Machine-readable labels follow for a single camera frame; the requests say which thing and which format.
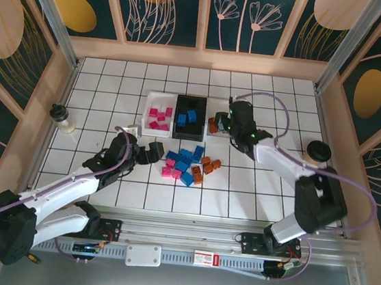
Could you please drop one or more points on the pink lego brick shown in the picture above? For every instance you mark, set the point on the pink lego brick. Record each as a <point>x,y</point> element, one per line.
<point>169,112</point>
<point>161,116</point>
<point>177,173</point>
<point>153,112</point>
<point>166,171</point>
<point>154,125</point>
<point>170,163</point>
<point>164,127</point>

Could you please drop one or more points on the white plastic container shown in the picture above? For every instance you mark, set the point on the white plastic container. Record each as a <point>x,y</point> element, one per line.
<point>212,105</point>
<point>145,130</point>

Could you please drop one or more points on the red white label sticker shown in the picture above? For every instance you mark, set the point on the red white label sticker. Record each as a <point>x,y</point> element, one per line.
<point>205,258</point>

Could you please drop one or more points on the glass bottle black cap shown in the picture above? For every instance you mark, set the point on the glass bottle black cap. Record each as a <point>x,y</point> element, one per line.
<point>59,115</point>

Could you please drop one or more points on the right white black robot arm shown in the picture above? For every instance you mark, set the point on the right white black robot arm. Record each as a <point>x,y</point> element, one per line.
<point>284,163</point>

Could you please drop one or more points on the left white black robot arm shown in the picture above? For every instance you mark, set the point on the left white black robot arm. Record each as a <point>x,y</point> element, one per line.
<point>58,186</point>

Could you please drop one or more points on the paper coffee cup black lid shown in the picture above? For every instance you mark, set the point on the paper coffee cup black lid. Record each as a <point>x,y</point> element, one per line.
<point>319,151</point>

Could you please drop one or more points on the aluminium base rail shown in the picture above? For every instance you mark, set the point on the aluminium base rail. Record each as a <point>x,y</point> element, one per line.
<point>180,234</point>

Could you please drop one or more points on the aluminium corner post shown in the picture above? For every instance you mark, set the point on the aluminium corner post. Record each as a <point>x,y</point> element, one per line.
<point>50,9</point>
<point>353,44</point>

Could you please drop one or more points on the black plastic container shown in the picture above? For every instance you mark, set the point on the black plastic container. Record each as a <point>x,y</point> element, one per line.
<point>188,132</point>

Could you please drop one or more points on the yellow black screwdriver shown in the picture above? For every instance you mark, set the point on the yellow black screwdriver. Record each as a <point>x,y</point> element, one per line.
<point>34,259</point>

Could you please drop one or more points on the white plastic box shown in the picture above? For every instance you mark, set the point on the white plastic box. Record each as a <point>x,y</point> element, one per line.
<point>143,254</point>

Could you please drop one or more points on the orange lego brick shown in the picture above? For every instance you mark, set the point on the orange lego brick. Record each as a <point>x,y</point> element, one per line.
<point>196,170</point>
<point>216,164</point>
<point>211,120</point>
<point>209,168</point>
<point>206,161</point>
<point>212,128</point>
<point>198,179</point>

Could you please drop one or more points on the blue lego brick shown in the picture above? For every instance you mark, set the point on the blue lego brick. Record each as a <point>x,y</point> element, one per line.
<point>181,119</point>
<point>172,155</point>
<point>185,154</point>
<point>187,179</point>
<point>198,153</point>
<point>182,165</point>
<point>192,115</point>

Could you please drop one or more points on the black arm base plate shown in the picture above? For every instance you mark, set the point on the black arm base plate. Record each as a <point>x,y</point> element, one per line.
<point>112,228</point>
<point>251,243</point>

